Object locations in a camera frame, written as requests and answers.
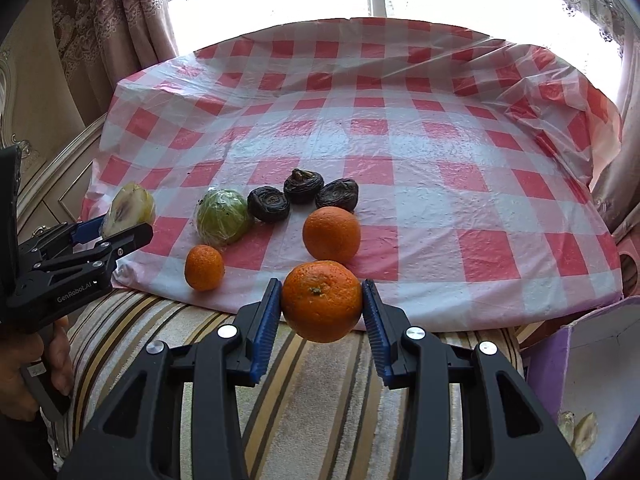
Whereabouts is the sprouted dark water chestnut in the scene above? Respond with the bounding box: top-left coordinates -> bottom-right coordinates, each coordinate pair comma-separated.
283,168 -> 324,205

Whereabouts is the beige drape curtain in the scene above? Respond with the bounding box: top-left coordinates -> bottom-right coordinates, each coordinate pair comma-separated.
590,60 -> 640,246

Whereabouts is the large round orange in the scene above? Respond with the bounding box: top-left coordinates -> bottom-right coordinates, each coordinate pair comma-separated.
302,206 -> 362,265

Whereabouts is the small tangerine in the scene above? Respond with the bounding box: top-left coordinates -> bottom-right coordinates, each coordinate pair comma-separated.
184,245 -> 225,292

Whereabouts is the green fruit in plastic wrap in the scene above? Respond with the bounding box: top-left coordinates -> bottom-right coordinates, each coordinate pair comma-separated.
196,188 -> 253,247

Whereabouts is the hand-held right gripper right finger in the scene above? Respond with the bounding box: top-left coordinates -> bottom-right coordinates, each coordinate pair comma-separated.
361,278 -> 587,480

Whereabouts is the pink patterned curtain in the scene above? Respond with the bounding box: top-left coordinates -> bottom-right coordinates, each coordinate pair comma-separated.
50,0 -> 182,83

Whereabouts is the orange with green stem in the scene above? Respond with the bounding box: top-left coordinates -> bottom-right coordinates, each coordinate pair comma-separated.
282,260 -> 364,344

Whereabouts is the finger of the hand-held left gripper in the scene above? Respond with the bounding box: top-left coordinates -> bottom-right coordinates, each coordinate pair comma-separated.
19,214 -> 109,262
31,222 -> 155,287

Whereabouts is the striped sofa cushion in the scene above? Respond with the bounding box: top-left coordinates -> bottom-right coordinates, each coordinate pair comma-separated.
42,287 -> 526,480

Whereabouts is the person's left hand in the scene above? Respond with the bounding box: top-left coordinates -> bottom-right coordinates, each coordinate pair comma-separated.
0,317 -> 76,422

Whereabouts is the ornate cream furniture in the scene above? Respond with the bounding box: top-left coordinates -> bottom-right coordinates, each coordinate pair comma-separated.
0,45 -> 117,261

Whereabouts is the purple cardboard box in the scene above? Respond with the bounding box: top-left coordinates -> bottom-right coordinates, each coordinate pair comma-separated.
525,296 -> 640,480

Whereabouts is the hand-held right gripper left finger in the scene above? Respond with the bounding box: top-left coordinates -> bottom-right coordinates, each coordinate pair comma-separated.
59,278 -> 283,480

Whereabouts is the red white checked tablecloth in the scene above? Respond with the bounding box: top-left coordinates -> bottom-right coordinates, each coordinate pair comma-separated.
82,17 -> 626,333

